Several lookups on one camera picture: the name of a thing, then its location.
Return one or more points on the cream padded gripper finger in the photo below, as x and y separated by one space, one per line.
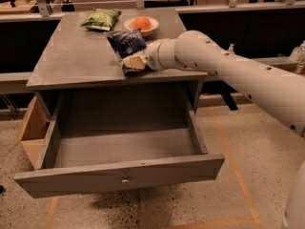
137 61

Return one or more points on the blue chip bag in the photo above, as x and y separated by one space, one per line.
126 43

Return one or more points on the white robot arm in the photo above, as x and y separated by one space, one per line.
279 93

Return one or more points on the green chip bag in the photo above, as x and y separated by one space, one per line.
101 19

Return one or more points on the grey open top drawer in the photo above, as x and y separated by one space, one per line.
96 139

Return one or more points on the round metal drawer knob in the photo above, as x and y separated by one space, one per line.
125 182

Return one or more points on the white bowl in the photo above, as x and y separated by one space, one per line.
128 26

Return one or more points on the orange fruit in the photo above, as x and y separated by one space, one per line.
142 23

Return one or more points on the grey wooden cabinet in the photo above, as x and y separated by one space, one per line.
76 58

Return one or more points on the clear sanitizer pump bottle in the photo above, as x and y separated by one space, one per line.
231 48

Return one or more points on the brown cardboard box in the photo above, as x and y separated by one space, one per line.
31 134

